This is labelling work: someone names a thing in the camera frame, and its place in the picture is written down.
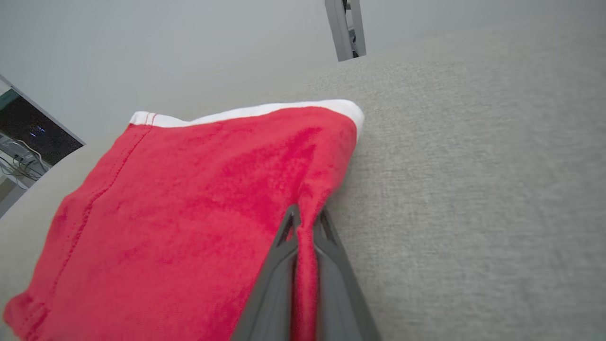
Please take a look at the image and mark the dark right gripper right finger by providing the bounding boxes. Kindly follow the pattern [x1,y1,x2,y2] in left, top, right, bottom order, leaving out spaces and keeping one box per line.
[312,211,382,341]

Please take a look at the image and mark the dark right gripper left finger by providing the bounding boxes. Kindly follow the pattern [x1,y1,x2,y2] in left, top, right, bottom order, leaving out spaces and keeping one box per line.
[231,205,302,341]

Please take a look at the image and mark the red shorts with white stripe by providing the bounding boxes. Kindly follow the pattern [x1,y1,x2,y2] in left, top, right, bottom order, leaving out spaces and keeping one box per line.
[2,99,365,341]

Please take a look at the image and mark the grey metal partition post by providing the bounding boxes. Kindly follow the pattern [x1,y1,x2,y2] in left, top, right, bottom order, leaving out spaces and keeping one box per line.
[325,0,366,62]

